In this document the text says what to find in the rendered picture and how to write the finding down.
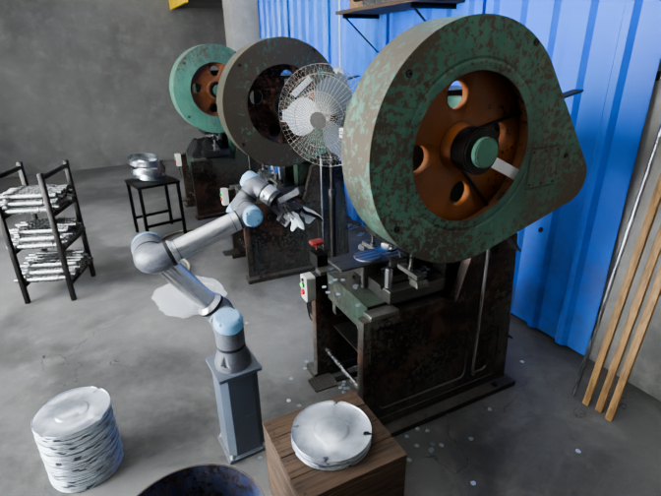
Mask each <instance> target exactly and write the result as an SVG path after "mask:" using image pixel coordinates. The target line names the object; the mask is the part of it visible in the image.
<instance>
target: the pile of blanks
mask: <svg viewBox="0 0 661 496"><path fill-rule="evenodd" d="M103 416H104V417H103V418H102V419H101V420H100V421H99V422H98V423H97V424H96V425H95V426H94V427H92V428H90V429H89V430H87V431H85V432H83V433H81V434H79V435H76V436H74V437H70V438H67V439H62V440H50V439H48V440H44V439H41V438H39V437H37V436H35V435H34V433H33V435H34V440H35V442H36V444H37V446H38V448H39V451H40V456H41V458H42V460H43V462H44V465H45V468H46V470H47V473H48V477H49V480H50V482H51V484H52V485H53V487H54V488H56V489H57V490H59V491H61V492H66V493H76V492H82V491H86V490H88V488H89V489H91V488H94V487H96V486H97V485H98V484H100V483H102V482H103V481H105V480H106V479H107V478H109V477H110V476H111V475H112V474H113V473H114V472H115V471H116V470H117V468H118V467H119V466H120V465H121V463H122V460H123V457H124V452H123V451H124V450H123V446H122V441H121V437H120V432H119V428H118V426H117V422H116V419H115V416H114V411H113V406H112V402H111V400H110V408H109V411H108V412H107V413H106V414H105V415H103Z"/></svg>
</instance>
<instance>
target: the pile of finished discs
mask: <svg viewBox="0 0 661 496"><path fill-rule="evenodd" d="M371 441H372V426H371V423H370V420H369V418H368V417H367V415H366V414H365V413H364V412H363V411H362V410H361V409H359V408H358V407H356V406H354V405H352V404H350V403H344V402H340V403H337V404H336V403H335V402H334V401H326V402H320V403H314V404H312V405H310V406H308V407H306V408H305V409H303V410H302V411H301V412H300V413H299V414H298V415H297V416H296V418H295V419H294V421H293V425H292V428H291V442H292V448H293V450H294V452H296V453H295V454H296V456H297V457H298V458H299V459H300V460H301V461H302V462H303V463H305V464H306V465H308V466H311V467H313V468H316V469H320V470H328V471H334V470H342V469H346V468H349V466H350V465H351V466H353V465H356V464H358V463H359V462H360V461H361V460H362V459H363V458H364V457H365V456H366V455H367V453H368V451H369V449H370V447H371Z"/></svg>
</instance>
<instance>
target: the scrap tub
mask: <svg viewBox="0 0 661 496"><path fill-rule="evenodd" d="M137 496H265V494H264V492H263V490H262V488H261V487H260V485H259V484H258V483H257V482H256V481H255V480H254V479H253V478H252V477H251V476H250V475H249V474H247V473H246V472H244V471H242V470H240V469H238V468H236V467H233V466H230V465H220V464H201V465H190V466H186V467H183V468H180V469H177V470H174V471H172V472H170V473H168V474H167V475H165V476H163V477H161V478H159V479H158V480H156V481H155V482H153V483H152V484H150V485H149V486H148V487H146V488H145V489H144V490H142V491H141V492H140V493H139V494H138V495H137Z"/></svg>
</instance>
